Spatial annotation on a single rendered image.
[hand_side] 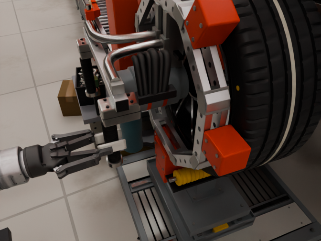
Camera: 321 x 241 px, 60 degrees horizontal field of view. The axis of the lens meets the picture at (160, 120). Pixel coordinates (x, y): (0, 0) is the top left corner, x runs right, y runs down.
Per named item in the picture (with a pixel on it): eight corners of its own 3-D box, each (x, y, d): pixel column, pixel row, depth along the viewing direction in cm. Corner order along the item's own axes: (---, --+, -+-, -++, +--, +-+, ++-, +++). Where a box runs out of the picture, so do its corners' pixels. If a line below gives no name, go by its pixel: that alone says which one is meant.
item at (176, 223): (251, 226, 133) (256, 215, 126) (183, 253, 123) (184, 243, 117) (203, 153, 168) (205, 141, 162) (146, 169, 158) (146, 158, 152)
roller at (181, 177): (241, 168, 108) (245, 158, 105) (172, 191, 100) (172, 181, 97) (233, 158, 113) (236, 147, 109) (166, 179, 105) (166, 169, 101)
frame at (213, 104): (211, 196, 88) (247, 30, 52) (192, 203, 86) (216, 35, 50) (153, 99, 126) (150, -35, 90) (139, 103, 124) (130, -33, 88)
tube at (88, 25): (162, 43, 80) (162, 5, 73) (95, 55, 74) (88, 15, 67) (143, 21, 92) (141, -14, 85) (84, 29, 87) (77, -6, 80)
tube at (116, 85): (192, 79, 66) (196, 36, 59) (112, 96, 61) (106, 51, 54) (165, 47, 78) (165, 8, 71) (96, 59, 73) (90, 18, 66)
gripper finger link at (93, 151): (50, 152, 66) (49, 156, 65) (98, 146, 67) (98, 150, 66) (54, 162, 68) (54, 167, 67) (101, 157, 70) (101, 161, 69)
